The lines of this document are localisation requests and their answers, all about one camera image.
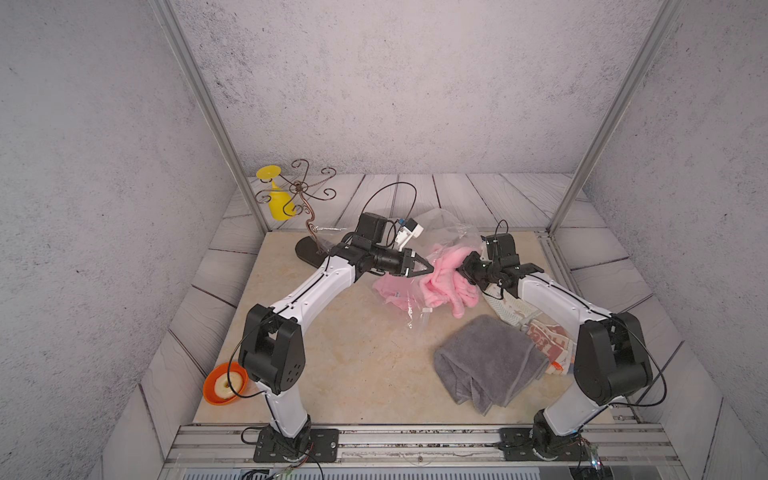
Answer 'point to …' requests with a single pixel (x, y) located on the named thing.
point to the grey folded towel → (489, 363)
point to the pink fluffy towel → (440, 285)
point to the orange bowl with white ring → (225, 383)
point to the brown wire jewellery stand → (296, 204)
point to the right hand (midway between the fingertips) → (456, 265)
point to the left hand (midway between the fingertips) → (435, 272)
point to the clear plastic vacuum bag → (440, 227)
